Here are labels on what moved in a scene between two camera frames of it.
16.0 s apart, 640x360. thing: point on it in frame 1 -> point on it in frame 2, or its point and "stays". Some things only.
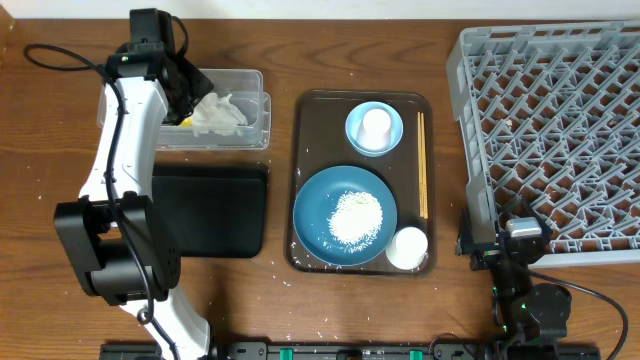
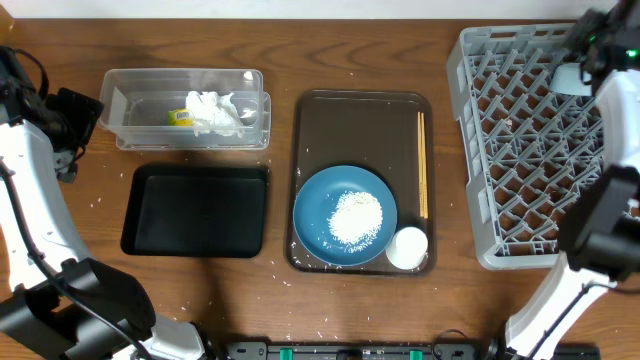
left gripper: [199, 87] -> [81, 111]
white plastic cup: [407, 248] stays
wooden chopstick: [424, 166] stays
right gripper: [486, 252] -> [587, 34]
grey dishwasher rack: [551, 118] stays
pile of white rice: [355, 219] stays
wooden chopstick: [421, 194] stays
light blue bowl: [374, 129] -> [567, 79]
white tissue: [215, 114] stays
